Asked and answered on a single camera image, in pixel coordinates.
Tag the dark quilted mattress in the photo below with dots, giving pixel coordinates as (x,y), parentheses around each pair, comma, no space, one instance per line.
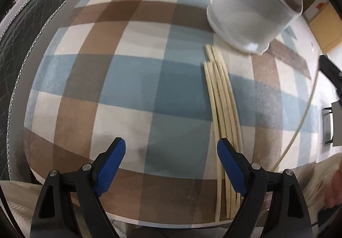
(26,26)

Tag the cream fabric seat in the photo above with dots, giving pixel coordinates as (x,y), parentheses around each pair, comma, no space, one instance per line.
(16,200)

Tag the bunch of wooden chopsticks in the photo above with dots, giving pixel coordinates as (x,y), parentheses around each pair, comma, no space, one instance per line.
(223,109)

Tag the wooden chopstick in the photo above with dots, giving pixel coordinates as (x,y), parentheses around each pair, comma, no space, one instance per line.
(306,117)

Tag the wooden door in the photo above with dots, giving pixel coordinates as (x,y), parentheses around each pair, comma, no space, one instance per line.
(326,26)

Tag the checked tablecloth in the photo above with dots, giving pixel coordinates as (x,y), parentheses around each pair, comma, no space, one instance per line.
(133,80)

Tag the white grey utensil holder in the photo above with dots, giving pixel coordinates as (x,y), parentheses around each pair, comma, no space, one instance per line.
(240,13)

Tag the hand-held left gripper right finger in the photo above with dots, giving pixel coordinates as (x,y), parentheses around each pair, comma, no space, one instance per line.
(232,167)

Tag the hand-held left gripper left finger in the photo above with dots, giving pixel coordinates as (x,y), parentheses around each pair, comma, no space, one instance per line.
(112,165)

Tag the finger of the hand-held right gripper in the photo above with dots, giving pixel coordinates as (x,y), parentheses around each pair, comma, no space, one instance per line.
(330,69)

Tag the person's right hand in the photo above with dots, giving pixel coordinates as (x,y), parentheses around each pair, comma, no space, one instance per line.
(335,192)

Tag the round pale fabric stool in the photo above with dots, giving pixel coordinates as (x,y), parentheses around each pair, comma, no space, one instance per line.
(310,181)

